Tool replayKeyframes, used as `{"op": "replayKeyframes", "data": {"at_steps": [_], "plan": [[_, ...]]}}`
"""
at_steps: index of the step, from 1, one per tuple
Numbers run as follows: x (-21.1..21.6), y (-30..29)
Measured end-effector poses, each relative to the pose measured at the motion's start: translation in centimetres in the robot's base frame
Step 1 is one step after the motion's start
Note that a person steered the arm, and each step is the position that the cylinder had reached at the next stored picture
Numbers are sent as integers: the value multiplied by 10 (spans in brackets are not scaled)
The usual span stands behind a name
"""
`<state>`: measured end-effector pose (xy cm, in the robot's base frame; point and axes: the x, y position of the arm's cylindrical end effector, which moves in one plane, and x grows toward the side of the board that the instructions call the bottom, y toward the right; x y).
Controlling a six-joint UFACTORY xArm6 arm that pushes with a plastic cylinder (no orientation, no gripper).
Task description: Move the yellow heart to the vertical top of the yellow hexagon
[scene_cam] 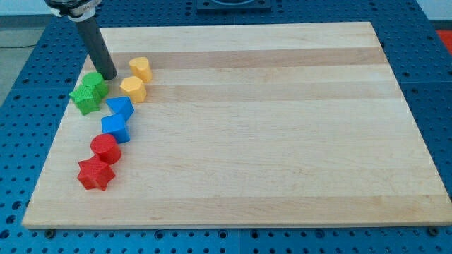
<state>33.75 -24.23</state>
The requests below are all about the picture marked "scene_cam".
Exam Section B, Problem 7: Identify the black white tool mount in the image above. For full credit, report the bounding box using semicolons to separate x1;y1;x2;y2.
44;0;102;22

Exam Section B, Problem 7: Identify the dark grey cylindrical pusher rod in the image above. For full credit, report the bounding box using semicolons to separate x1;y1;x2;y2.
76;16;117;80

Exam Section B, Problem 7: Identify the yellow heart block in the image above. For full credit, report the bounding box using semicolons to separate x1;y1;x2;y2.
129;57;153;83

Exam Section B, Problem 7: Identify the yellow hexagon block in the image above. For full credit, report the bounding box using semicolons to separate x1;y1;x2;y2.
119;76;147;103

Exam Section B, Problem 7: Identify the green cylinder block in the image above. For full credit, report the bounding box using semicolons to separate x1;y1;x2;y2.
82;72;109;98

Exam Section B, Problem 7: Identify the green star block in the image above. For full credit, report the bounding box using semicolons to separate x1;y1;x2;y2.
69;85;102;115

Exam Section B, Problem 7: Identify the blue triangle block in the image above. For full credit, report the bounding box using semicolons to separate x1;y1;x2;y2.
106;96;135;121

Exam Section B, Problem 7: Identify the blue cube block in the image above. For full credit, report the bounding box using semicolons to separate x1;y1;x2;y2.
100;114;130;143

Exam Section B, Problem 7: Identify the red cylinder block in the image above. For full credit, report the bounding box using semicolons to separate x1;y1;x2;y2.
90;133;121;164

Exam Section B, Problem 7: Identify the red star block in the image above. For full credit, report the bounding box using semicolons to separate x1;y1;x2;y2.
77;155;116;191

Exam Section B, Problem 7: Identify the light wooden board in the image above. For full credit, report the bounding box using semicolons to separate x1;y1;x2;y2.
23;22;451;229

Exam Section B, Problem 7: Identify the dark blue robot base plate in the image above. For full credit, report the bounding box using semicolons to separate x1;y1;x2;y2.
195;0;272;12

